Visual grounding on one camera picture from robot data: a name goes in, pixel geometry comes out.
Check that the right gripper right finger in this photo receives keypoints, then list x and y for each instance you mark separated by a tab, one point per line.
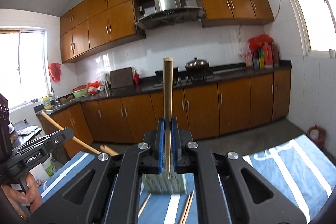
227	188

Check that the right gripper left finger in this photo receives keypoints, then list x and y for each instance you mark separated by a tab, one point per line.
160	145

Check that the left hand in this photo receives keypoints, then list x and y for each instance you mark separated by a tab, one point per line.
11	212

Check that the white plastic bucket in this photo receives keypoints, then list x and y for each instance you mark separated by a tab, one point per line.
49	166

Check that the green perforated utensil holder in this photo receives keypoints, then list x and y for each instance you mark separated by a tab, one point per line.
159	184

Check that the yellow dish soap bottle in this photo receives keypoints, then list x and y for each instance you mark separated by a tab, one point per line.
46	102

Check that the blue striped tablecloth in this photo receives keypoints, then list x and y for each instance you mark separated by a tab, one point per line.
290	183

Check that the left window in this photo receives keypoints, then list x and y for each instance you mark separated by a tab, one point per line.
23	67

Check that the wooden lower cabinets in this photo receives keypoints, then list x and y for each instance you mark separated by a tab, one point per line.
183	108

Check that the wooden cabinets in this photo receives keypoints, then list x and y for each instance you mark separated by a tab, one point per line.
183	108
93	26

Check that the green basin red lid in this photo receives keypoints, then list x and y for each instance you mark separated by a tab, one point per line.
80	91

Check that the brown jug on floor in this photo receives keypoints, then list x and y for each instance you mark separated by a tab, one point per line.
317	135

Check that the red white plastic bag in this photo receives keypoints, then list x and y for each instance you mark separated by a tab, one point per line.
94	87

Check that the dark wooden cutting board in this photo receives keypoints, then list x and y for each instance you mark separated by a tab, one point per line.
121	78

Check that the red bottle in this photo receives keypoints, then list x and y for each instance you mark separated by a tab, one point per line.
136	77

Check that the black countertop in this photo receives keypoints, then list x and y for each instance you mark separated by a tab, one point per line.
157	84

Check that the gas stove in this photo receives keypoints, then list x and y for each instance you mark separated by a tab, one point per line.
186	79

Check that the lidded dark wok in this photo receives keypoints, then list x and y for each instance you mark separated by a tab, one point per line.
197	65

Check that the black wok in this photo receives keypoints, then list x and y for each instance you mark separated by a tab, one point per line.
160	72

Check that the condiment bottles group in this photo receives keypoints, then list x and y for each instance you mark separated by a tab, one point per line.
262	55

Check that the red bag on counter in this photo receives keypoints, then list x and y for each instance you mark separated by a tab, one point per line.
258	41

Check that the steel range hood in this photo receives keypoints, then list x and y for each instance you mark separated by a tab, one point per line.
151	14

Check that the wooden upper cabinets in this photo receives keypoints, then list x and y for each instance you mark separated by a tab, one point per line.
93	26

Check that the red plastic bag on wall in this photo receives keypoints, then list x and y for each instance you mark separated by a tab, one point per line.
55	71

